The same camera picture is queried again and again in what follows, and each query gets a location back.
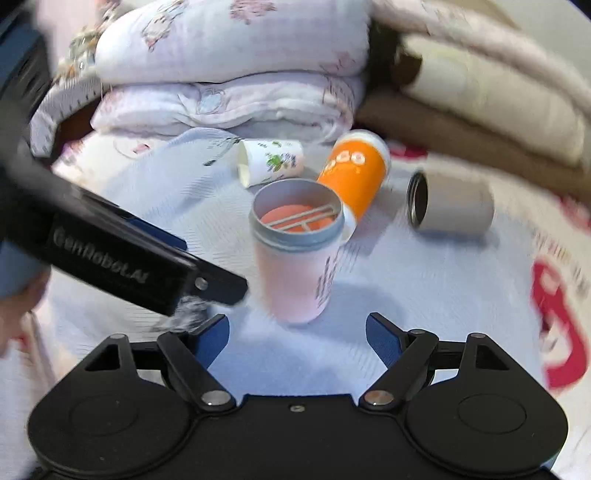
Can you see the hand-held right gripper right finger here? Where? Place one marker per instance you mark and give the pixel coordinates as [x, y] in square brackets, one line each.
[383, 340]

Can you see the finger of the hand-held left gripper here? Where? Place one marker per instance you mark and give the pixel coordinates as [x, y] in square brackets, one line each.
[224, 287]
[159, 230]

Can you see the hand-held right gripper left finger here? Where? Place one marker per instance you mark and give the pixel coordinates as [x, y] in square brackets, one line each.
[213, 339]

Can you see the pink cup with grey rim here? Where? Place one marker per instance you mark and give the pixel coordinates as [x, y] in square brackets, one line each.
[295, 281]

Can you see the white floral paper cup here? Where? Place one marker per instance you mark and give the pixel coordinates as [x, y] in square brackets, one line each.
[272, 161]

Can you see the grey cup with dark rim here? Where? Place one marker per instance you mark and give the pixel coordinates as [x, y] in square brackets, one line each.
[457, 205]

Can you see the orange paper cup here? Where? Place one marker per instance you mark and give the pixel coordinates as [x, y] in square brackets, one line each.
[353, 177]

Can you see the white floral folded quilt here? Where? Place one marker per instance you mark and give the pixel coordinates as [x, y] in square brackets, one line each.
[240, 104]
[231, 37]

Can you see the floral patterned cloth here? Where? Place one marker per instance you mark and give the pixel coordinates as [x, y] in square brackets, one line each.
[69, 97]

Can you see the brown folded blanket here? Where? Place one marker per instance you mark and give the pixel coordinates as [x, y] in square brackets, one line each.
[443, 134]

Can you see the cream folded blanket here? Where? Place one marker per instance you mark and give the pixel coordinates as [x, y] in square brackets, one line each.
[498, 97]

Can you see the pink folded blanket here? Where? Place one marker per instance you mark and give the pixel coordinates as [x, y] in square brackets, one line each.
[485, 41]

